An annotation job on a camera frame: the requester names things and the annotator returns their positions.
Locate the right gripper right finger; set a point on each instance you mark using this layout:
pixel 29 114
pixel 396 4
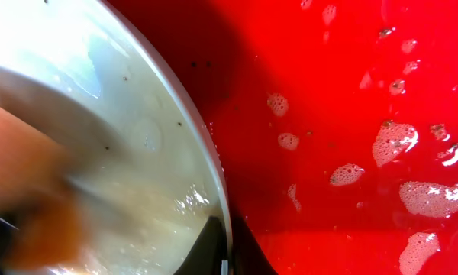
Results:
pixel 249 258

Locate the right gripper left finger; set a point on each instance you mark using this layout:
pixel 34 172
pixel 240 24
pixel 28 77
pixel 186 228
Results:
pixel 208 255

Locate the white plate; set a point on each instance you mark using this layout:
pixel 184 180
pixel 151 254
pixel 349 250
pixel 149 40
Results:
pixel 143 169

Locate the orange green scrub sponge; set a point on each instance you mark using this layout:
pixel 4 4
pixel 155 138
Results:
pixel 40 223

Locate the red plastic tray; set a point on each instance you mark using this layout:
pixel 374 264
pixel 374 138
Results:
pixel 336 123

